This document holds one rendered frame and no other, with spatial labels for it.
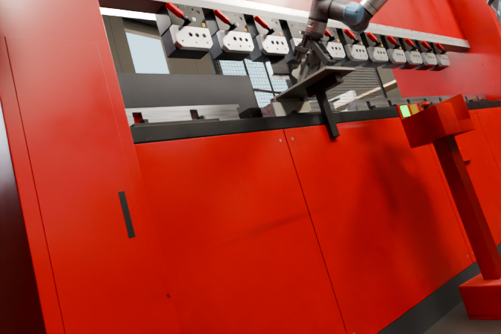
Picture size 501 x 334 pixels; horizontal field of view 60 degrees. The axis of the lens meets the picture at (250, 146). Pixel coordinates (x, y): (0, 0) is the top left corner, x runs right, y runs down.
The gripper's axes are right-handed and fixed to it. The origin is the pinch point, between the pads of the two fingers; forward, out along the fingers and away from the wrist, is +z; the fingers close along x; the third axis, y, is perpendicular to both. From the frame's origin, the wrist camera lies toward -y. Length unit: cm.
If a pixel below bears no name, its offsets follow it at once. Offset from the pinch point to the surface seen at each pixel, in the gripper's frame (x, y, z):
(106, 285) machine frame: 99, -42, 28
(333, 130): 1.6, -18.9, 11.7
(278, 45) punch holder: 1.4, 17.4, -11.5
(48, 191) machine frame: 106, -29, 13
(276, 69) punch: 3.1, 14.3, -2.4
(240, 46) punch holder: 22.2, 17.1, -9.7
